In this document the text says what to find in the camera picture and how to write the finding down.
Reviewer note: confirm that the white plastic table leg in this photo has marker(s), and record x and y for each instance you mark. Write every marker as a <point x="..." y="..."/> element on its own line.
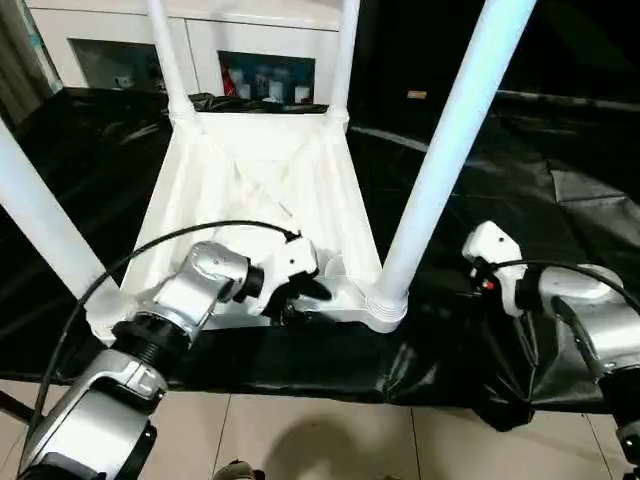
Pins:
<point x="40" y="210"/>
<point x="345" y="55"/>
<point x="167" y="55"/>
<point x="460" y="125"/>

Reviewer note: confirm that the dark robot lower body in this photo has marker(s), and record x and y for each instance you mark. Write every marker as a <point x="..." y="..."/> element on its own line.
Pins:
<point x="237" y="471"/>

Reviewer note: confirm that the white table frame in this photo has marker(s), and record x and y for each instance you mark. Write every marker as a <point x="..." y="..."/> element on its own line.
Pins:
<point x="250" y="200"/>

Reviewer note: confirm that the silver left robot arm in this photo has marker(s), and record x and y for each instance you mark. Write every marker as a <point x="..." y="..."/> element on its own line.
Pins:
<point x="200" y="280"/>

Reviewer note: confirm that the black work mat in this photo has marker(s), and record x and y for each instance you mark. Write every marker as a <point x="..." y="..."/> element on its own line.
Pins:
<point x="525" y="200"/>

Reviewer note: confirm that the black metal stand leg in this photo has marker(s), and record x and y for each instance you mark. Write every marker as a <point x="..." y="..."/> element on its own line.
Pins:
<point x="12" y="405"/>

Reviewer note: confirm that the small tan label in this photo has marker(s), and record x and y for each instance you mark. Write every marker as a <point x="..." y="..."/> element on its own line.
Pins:
<point x="417" y="94"/>

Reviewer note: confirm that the beige curtain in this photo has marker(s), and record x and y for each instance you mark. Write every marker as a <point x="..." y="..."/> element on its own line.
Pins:
<point x="20" y="55"/>

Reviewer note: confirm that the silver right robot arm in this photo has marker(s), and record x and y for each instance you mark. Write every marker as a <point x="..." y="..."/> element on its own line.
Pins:
<point x="585" y="310"/>

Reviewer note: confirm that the white glass-door cabinet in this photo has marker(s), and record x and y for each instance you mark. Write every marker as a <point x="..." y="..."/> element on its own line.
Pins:
<point x="190" y="40"/>

